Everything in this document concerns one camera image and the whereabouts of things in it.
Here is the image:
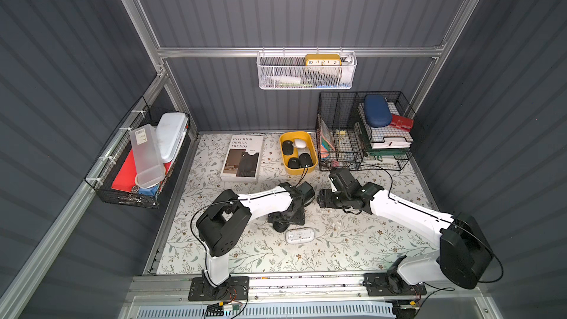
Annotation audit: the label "translucent plastic box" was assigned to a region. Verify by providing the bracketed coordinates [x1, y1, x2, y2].
[129, 124, 165, 188]

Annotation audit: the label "black wire desk organizer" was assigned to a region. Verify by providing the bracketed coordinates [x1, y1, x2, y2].
[316, 91, 424, 171]

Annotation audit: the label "white mouse blue accent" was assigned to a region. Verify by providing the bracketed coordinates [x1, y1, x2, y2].
[293, 139, 307, 149]

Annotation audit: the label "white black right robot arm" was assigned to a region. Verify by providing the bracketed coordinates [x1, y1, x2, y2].
[317, 168, 498, 293]

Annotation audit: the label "yellow plastic storage box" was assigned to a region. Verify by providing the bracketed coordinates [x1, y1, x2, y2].
[279, 131, 318, 176]

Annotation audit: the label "blue glasses case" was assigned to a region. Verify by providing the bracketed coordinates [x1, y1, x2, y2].
[363, 94, 393, 128]

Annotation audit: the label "white plastic case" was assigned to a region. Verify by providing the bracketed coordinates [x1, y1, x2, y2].
[156, 112, 188, 163]

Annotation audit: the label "white mesh wall basket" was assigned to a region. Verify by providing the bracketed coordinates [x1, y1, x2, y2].
[256, 50, 358, 90]

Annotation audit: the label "interior design trends book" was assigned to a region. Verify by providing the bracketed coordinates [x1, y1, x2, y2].
[220, 134, 264, 183]

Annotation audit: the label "red folder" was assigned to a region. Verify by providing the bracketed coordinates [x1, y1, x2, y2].
[111, 151, 163, 196]

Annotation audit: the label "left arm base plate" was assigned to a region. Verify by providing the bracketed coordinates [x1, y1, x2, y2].
[188, 276, 250, 302]

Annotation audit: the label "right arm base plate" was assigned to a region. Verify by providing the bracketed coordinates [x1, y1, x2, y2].
[362, 272, 427, 298]

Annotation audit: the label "colourful folders in organizer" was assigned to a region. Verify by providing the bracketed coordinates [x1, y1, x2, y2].
[318, 115, 336, 159]

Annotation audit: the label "red small wallet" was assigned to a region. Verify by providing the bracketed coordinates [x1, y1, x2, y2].
[390, 115, 414, 131]

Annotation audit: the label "black wire side basket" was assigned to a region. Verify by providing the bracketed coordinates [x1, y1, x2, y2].
[85, 98, 191, 209]

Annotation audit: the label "floral table mat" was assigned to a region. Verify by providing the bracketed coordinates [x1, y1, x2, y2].
[156, 134, 433, 275]

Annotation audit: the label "yellow clock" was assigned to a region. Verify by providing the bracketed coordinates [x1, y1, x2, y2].
[305, 53, 342, 66]

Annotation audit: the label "black mouse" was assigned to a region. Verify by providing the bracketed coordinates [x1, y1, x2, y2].
[273, 221, 290, 233]
[298, 153, 314, 168]
[287, 157, 301, 169]
[281, 140, 295, 156]

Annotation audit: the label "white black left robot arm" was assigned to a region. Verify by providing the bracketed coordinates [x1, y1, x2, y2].
[190, 182, 315, 287]

